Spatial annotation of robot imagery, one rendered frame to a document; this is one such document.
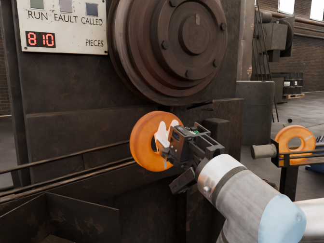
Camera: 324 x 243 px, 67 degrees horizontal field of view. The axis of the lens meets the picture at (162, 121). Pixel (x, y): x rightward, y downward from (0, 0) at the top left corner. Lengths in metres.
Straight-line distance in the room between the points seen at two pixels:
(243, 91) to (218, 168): 3.13
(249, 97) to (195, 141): 3.05
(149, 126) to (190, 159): 0.14
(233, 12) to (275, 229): 1.08
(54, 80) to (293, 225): 0.75
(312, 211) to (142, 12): 0.65
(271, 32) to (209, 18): 7.87
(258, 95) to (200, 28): 2.77
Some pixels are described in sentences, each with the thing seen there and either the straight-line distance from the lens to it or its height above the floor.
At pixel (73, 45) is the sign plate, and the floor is 1.08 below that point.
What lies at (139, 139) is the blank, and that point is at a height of 0.84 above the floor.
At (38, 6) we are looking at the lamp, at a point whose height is 1.19.
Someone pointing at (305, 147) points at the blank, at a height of 0.69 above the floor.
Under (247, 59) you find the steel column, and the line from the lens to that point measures 5.20.
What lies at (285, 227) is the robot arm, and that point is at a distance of 0.40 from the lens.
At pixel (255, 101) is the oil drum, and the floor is 0.62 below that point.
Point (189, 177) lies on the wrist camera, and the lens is 0.52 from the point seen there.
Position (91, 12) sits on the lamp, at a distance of 0.90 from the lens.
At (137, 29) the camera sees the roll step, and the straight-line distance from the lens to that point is 0.79.
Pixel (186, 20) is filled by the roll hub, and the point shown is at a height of 1.15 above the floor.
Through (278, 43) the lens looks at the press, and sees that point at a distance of 8.92.
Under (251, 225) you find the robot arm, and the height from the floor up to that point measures 0.78.
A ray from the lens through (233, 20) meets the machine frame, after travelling 1.31.
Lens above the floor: 1.00
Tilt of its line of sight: 11 degrees down
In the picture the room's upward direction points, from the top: straight up
